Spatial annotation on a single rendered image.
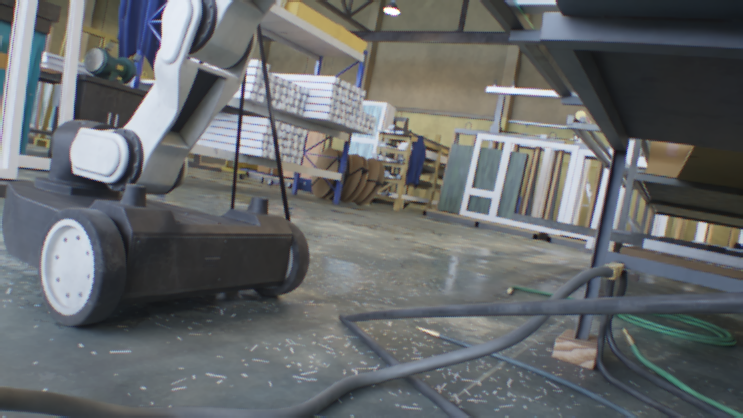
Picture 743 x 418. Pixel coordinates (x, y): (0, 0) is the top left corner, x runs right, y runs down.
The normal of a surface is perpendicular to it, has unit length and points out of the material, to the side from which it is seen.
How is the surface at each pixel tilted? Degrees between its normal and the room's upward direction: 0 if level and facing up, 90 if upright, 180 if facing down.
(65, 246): 90
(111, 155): 90
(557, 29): 90
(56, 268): 90
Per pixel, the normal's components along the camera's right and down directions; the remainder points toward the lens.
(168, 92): -0.52, 0.36
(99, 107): 0.84, 0.18
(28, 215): -0.46, -0.05
